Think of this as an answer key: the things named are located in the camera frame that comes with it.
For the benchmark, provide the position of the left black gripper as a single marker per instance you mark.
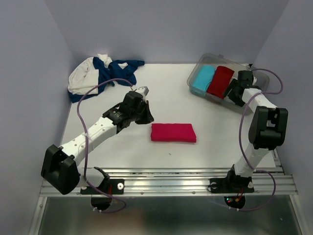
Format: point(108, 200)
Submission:
point(148, 118)

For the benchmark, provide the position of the white t shirt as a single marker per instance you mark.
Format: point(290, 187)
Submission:
point(85, 76)

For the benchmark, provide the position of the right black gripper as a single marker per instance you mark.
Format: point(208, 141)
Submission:
point(232, 85)

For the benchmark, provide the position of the pink t shirt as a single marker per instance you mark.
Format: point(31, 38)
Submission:
point(173, 132)

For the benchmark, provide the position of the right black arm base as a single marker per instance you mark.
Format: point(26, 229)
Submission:
point(227, 186)

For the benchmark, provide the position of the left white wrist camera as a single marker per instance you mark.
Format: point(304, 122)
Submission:
point(142, 90)

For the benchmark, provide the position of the rolled cyan t shirt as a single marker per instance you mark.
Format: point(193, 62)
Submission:
point(204, 78)

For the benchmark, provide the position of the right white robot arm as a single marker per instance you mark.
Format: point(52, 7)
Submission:
point(267, 129)

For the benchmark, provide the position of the rolled dark red t shirt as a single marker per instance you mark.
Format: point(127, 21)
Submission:
point(220, 81)

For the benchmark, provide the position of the aluminium mounting rail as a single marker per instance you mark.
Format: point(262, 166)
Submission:
point(194, 181)

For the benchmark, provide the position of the clear plastic bin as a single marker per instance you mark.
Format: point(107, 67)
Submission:
point(260, 79)

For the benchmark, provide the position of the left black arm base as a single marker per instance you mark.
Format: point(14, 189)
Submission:
point(108, 186)

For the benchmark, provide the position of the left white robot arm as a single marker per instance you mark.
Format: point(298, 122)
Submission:
point(60, 166)

